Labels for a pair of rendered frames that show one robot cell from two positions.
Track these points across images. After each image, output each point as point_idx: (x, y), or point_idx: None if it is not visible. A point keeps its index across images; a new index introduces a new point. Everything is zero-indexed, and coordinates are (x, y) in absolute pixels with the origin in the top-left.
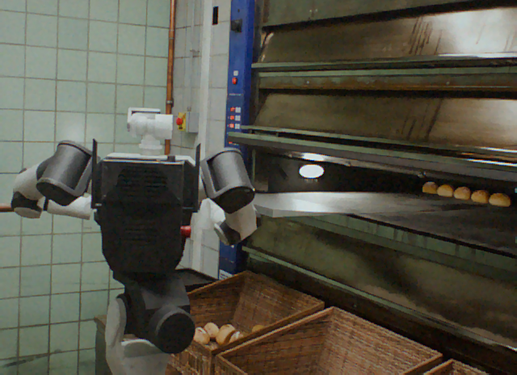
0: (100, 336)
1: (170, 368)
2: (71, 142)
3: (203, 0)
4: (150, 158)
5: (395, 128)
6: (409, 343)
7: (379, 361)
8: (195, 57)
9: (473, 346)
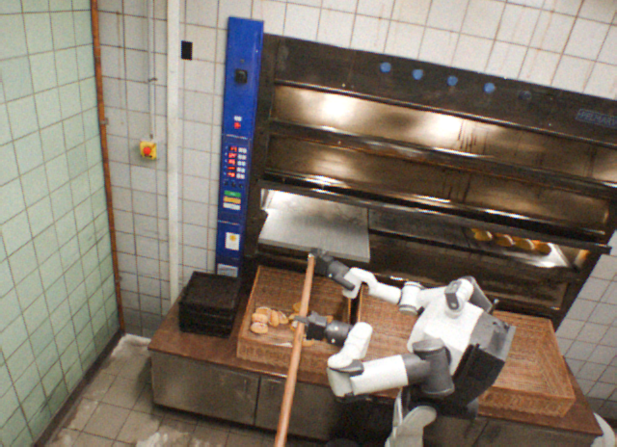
0: (162, 358)
1: (286, 369)
2: (443, 347)
3: (159, 27)
4: (487, 328)
5: (436, 190)
6: None
7: None
8: (147, 84)
9: None
